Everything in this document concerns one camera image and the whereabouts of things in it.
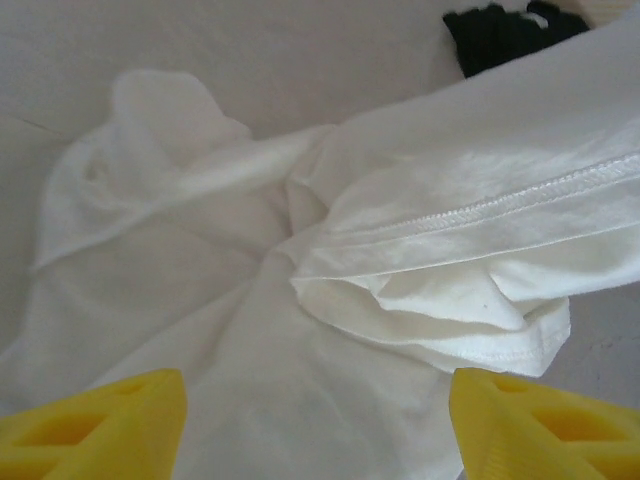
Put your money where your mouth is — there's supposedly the black folded t-shirt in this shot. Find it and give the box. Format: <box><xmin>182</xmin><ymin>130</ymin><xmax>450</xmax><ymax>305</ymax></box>
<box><xmin>442</xmin><ymin>0</ymin><xmax>594</xmax><ymax>79</ymax></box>

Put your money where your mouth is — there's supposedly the white t-shirt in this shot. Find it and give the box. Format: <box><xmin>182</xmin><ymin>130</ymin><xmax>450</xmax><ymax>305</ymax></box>
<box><xmin>0</xmin><ymin>7</ymin><xmax>640</xmax><ymax>480</ymax></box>

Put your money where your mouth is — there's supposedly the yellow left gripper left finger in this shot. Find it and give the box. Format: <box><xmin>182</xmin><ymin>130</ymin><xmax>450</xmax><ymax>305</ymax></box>
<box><xmin>0</xmin><ymin>368</ymin><xmax>189</xmax><ymax>480</ymax></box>

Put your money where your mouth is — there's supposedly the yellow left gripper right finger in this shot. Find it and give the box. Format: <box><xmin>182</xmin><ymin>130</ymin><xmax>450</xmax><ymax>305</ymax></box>
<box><xmin>449</xmin><ymin>368</ymin><xmax>640</xmax><ymax>480</ymax></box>

